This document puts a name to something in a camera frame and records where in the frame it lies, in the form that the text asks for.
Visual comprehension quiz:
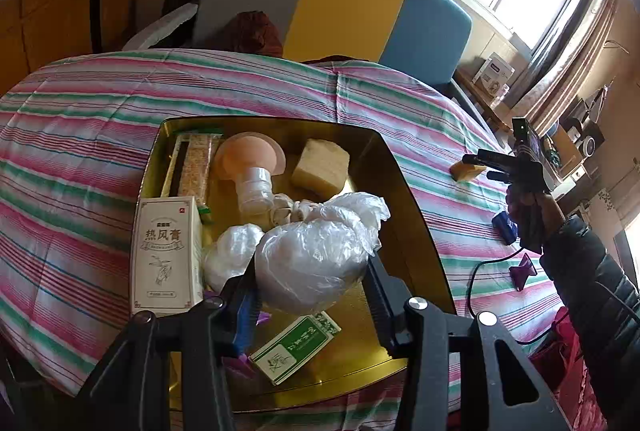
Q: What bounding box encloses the white plastic bag ball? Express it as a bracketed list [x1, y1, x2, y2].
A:
[203, 223, 265, 292]

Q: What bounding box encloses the blue tissue pack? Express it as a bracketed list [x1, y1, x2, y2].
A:
[491, 211, 518, 246]

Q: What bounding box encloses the green white small box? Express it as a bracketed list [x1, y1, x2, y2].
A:
[248, 312, 342, 385]

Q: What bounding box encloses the white medicine box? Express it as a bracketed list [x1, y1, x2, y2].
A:
[130, 196, 203, 316]

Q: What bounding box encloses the purple sachet pouch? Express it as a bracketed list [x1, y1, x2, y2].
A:
[509, 253, 537, 291]
[224, 311, 272, 380]

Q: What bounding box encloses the dark jacket forearm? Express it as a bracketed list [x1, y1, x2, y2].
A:
[540, 217, 639, 427]

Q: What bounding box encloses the person right hand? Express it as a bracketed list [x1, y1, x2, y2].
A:
[506, 184, 565, 255]

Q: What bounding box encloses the gold rectangular tray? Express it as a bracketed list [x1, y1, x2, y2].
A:
[139, 116, 454, 414]

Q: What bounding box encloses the wooden desk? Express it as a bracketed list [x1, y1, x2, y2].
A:
[454, 68, 589, 199]

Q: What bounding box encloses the white box on desk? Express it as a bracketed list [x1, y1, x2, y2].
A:
[472, 52, 514, 98]

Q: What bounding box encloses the green wrapped snack bar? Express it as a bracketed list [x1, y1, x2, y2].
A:
[160, 128, 222, 224]

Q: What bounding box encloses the red garment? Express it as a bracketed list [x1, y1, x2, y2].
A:
[529, 307, 608, 431]

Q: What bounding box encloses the striped pink green bedspread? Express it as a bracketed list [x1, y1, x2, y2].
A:
[0, 48, 564, 431]

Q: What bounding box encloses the dark red cushion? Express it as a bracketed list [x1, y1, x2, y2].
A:
[212, 11, 283, 58]

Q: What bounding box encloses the grey yellow blue headboard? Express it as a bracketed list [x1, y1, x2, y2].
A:
[192, 0, 472, 86]

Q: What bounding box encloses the white foam board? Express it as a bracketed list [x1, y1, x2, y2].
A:
[122, 3, 198, 51]

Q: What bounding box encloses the black cable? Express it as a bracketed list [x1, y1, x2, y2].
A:
[465, 247, 557, 346]

